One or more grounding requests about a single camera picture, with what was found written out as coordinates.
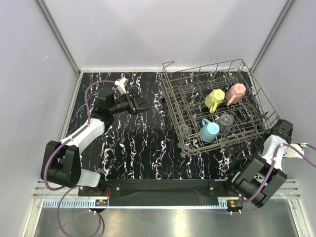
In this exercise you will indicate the clear glass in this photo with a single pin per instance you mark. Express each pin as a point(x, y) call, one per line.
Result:
point(185, 131)

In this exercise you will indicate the pink mug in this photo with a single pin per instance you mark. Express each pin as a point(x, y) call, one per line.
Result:
point(235, 94)

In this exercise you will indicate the right aluminium corner post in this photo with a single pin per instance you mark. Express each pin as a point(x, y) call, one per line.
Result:
point(272, 33)

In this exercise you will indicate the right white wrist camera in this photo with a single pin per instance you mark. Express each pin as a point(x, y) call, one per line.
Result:
point(293, 151)

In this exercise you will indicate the clear glass tumbler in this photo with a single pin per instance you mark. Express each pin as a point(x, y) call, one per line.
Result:
point(225, 123)

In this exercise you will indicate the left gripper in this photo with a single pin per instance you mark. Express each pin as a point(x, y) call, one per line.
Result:
point(137, 103)

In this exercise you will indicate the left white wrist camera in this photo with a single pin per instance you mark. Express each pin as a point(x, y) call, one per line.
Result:
point(121, 85)

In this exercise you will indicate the aluminium corner post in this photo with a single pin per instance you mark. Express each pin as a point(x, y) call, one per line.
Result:
point(272, 33)
point(61, 42)

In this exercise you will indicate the yellow mug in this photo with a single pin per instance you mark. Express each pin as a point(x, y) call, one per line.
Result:
point(213, 99)

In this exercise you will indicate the blue mug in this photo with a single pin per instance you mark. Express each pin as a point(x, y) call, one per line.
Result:
point(209, 130)

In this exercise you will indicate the black marbled mat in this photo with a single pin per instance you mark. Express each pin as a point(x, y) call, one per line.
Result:
point(150, 146)

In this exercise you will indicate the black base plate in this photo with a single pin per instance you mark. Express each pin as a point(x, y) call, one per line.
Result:
point(123, 187)

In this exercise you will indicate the aluminium rail front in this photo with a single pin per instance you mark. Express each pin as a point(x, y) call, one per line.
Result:
point(135, 200)

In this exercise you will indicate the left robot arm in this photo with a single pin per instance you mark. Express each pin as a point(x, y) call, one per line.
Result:
point(61, 161)

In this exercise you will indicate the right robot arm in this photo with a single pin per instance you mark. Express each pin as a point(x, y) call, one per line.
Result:
point(263, 175)

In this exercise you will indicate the left aluminium corner post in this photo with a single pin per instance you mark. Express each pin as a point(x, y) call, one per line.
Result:
point(61, 42)

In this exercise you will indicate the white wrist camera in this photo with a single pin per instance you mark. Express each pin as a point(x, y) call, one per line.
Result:
point(121, 85)
point(293, 151)

